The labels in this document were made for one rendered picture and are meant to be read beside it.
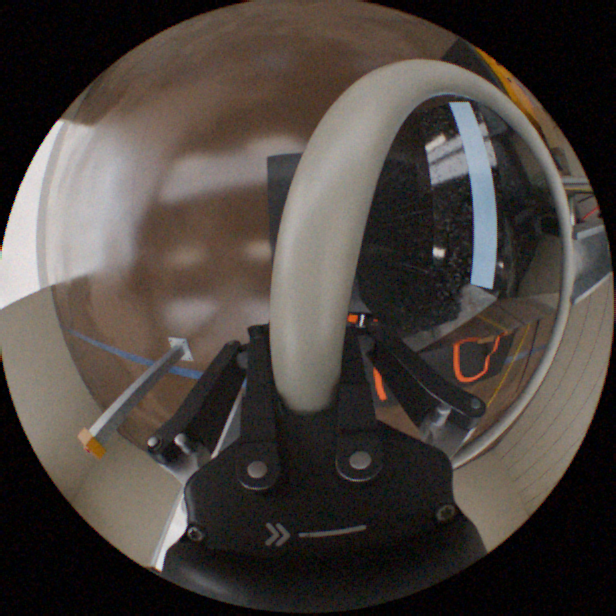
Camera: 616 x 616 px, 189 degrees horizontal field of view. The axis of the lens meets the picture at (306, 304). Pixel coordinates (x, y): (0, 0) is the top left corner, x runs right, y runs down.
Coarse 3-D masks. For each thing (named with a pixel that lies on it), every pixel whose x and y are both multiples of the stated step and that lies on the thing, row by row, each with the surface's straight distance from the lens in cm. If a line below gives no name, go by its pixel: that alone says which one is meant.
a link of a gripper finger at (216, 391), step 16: (224, 352) 13; (208, 368) 12; (224, 368) 11; (208, 384) 10; (224, 384) 11; (240, 384) 13; (192, 400) 10; (208, 400) 10; (224, 400) 11; (176, 416) 9; (192, 416) 9; (208, 416) 10; (224, 416) 11; (160, 432) 9; (176, 432) 9; (192, 432) 9; (208, 432) 10; (144, 448) 9; (160, 448) 9; (176, 448) 9; (208, 448) 10
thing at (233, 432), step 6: (240, 402) 95; (240, 408) 92; (234, 414) 91; (234, 420) 88; (234, 426) 86; (228, 432) 85; (234, 432) 84; (228, 438) 83; (234, 438) 83; (222, 444) 82; (228, 444) 82; (222, 450) 81
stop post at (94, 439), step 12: (180, 348) 157; (168, 360) 147; (192, 360) 161; (156, 372) 140; (132, 384) 137; (144, 384) 134; (120, 396) 133; (132, 396) 129; (108, 408) 130; (120, 408) 125; (132, 408) 130; (108, 420) 123; (120, 420) 127; (84, 432) 126; (96, 432) 122; (108, 432) 125; (84, 444) 120; (96, 444) 121; (96, 456) 124
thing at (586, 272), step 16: (576, 224) 52; (592, 224) 56; (560, 240) 44; (576, 240) 51; (592, 240) 61; (560, 256) 45; (576, 256) 51; (592, 256) 62; (560, 272) 46; (576, 272) 52; (592, 272) 62; (608, 272) 67; (576, 288) 50; (592, 288) 53
